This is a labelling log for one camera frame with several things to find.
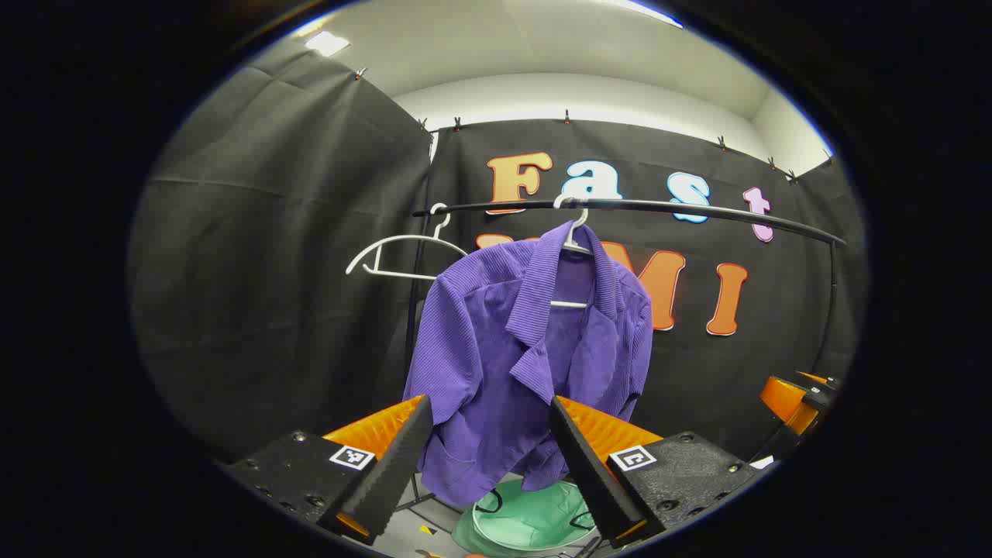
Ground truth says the purple ribbed shirt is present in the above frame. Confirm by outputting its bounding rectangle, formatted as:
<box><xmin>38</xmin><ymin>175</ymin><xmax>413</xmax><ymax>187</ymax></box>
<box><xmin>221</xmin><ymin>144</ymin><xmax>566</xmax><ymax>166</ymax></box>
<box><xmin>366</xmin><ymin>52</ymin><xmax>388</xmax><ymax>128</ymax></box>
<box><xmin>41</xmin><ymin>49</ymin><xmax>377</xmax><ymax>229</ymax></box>
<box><xmin>403</xmin><ymin>221</ymin><xmax>654</xmax><ymax>508</ymax></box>

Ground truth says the black clothes rail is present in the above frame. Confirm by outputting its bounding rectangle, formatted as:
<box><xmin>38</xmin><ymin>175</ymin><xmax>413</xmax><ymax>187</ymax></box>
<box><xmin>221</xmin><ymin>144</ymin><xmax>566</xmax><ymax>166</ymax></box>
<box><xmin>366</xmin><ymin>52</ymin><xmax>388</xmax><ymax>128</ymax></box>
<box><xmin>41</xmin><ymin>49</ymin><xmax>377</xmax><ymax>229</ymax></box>
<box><xmin>403</xmin><ymin>198</ymin><xmax>847</xmax><ymax>512</ymax></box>

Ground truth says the white clothes hanger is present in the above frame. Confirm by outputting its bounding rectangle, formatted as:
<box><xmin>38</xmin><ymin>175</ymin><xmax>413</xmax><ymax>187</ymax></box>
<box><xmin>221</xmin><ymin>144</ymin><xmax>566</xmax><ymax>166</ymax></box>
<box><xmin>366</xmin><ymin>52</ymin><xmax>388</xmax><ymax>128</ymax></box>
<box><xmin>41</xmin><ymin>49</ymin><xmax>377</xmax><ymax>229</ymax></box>
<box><xmin>550</xmin><ymin>194</ymin><xmax>598</xmax><ymax>309</ymax></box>
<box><xmin>345</xmin><ymin>203</ymin><xmax>470</xmax><ymax>281</ymax></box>

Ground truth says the green laundry hamper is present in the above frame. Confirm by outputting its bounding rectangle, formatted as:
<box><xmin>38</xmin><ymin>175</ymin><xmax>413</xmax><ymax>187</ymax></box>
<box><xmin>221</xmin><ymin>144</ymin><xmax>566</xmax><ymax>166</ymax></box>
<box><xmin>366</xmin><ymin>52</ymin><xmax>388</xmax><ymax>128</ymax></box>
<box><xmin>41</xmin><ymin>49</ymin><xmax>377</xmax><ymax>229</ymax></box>
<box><xmin>452</xmin><ymin>479</ymin><xmax>601</xmax><ymax>556</ymax></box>

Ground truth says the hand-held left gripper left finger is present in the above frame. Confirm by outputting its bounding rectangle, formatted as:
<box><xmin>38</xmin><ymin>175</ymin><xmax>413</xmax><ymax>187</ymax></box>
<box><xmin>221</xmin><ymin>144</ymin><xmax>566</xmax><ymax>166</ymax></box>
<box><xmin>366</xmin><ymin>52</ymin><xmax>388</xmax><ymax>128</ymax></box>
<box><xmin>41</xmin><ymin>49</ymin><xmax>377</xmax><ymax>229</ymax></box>
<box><xmin>221</xmin><ymin>394</ymin><xmax>435</xmax><ymax>547</ymax></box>

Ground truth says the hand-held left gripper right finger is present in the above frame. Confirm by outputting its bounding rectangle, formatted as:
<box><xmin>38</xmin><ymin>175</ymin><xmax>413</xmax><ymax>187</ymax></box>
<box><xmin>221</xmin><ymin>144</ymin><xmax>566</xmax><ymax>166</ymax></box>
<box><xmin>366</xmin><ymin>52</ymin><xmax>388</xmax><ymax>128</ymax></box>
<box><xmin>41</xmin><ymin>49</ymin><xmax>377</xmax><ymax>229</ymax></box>
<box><xmin>547</xmin><ymin>395</ymin><xmax>765</xmax><ymax>550</ymax></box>

